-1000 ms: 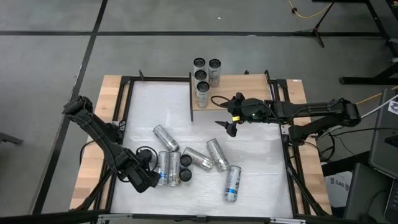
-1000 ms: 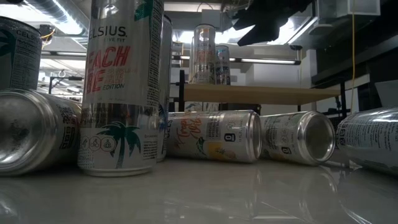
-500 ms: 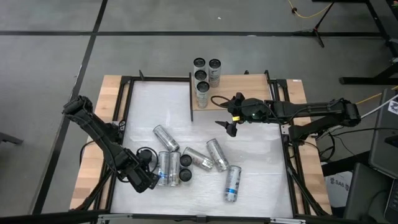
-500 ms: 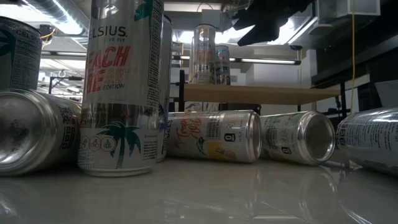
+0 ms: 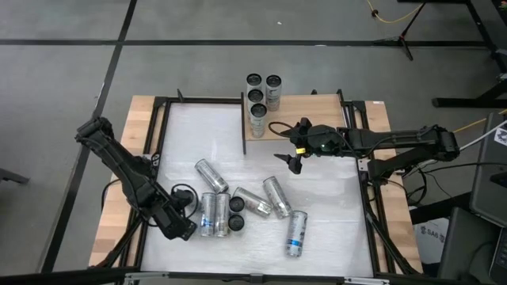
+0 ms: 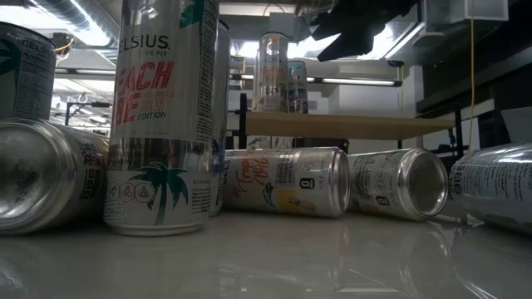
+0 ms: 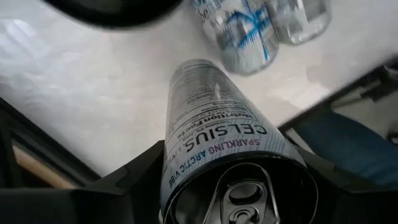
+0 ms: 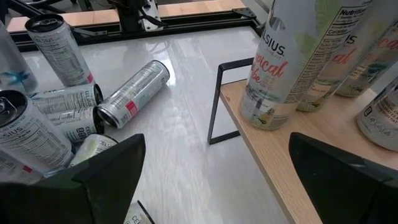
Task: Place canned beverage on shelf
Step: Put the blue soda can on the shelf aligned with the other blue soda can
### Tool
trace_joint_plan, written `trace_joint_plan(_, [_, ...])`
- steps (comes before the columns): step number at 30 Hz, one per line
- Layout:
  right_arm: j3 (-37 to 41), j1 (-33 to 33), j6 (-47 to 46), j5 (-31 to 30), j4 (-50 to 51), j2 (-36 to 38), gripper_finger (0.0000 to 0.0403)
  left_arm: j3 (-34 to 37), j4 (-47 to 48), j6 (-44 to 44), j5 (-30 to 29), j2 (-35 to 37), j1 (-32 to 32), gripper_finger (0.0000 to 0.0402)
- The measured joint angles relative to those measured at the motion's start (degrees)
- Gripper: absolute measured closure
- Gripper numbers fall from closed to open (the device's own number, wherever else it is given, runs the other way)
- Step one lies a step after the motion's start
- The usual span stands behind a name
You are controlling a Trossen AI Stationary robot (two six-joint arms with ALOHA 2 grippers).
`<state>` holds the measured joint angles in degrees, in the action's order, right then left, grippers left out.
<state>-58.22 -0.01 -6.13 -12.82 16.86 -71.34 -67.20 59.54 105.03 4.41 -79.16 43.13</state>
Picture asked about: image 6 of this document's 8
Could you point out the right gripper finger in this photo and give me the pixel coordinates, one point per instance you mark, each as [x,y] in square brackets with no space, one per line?
[338,27]
[353,45]

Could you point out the Celsius Arctic Vibe can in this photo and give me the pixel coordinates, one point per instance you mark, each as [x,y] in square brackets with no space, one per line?
[498,182]
[298,87]

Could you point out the Celsius Tropical Vibe can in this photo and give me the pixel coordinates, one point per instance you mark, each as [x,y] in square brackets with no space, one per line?
[272,74]
[282,178]

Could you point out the silver Celsius beverage can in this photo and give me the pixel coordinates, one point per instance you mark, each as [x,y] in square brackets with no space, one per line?
[395,182]
[41,174]
[223,104]

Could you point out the Celsius Peach Vibe can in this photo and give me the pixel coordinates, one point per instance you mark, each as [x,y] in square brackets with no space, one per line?
[162,124]
[29,70]

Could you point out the wooden shelf black metal legs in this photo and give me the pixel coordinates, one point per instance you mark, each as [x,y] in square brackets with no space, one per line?
[332,126]

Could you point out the long linear light fixture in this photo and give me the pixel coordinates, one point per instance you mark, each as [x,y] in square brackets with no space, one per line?
[83,71]
[357,81]

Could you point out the white box-shaped unit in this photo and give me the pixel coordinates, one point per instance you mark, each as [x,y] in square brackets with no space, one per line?
[478,10]

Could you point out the black desk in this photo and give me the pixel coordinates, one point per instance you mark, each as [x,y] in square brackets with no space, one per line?
[478,83]

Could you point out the grey panel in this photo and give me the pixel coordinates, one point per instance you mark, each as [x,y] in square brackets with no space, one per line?
[519,124]

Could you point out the white glossy table mat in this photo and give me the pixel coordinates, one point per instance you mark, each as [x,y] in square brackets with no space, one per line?
[266,257]

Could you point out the round black device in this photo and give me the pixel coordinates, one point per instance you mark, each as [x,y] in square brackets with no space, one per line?
[61,41]

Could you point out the black metal stand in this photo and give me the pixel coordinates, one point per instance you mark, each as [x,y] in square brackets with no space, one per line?
[68,112]

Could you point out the silver ventilation duct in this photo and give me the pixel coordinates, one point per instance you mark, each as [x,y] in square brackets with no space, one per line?
[79,16]

